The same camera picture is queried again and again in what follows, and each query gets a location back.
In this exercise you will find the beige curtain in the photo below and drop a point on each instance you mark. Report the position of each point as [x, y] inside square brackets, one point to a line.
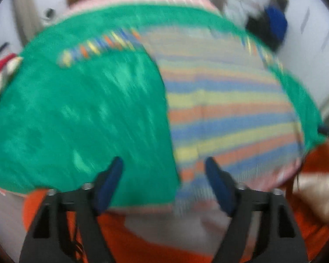
[26, 13]

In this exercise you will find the white low cabinet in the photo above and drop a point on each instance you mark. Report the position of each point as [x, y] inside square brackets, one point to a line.
[235, 2]

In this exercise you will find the black garment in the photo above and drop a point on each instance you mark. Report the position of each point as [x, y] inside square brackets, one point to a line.
[259, 28]

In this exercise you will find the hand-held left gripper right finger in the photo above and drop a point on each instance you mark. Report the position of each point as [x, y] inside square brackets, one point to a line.
[219, 187]

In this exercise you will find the white wardrobe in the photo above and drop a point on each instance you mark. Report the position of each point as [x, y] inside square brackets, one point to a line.
[315, 46]

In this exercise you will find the pale beige cloth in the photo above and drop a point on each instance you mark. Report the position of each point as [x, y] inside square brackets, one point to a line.
[320, 197]

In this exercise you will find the white round device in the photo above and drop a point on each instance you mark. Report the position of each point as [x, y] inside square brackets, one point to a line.
[50, 13]

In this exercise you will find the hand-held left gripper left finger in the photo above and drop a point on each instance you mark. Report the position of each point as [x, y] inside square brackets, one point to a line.
[109, 183]

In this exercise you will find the green fleece blanket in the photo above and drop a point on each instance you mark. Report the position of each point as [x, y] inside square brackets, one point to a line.
[57, 115]

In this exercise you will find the red and white garment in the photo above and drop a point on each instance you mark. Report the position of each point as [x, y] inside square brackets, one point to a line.
[2, 70]

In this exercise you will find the orange cloth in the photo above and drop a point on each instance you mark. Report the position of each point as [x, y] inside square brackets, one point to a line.
[142, 243]

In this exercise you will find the blue garment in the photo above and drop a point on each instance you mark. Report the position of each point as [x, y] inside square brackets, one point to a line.
[277, 24]

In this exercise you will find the striped knit sweater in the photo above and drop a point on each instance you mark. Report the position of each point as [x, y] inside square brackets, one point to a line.
[222, 109]

